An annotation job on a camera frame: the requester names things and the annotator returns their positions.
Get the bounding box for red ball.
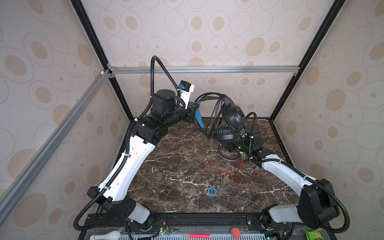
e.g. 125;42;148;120
231;228;242;239

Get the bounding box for black headphones blue headband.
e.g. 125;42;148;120
194;92;246;143

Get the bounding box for red headphone cable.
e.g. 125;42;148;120
202;158;265;193

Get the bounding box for diagonal aluminium rail left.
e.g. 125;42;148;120
1;69;112;225

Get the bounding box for green snack packet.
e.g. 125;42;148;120
305;230;325;240

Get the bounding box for blue tape roll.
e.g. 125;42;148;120
207;187;217;198

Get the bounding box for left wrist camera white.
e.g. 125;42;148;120
179;80;195;109

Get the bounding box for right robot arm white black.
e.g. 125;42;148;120
217;105;351;233

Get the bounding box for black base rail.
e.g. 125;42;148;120
78;212;337;240

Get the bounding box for horizontal aluminium rail back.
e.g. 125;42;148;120
111;66;300;75

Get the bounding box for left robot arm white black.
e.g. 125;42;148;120
73;56;199;231

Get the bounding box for white plastic handle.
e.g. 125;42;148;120
90;231;121;240

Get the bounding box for pink red pen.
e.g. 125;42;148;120
184;234;211;239

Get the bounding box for white headphones black pads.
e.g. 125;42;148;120
218;144;242;163

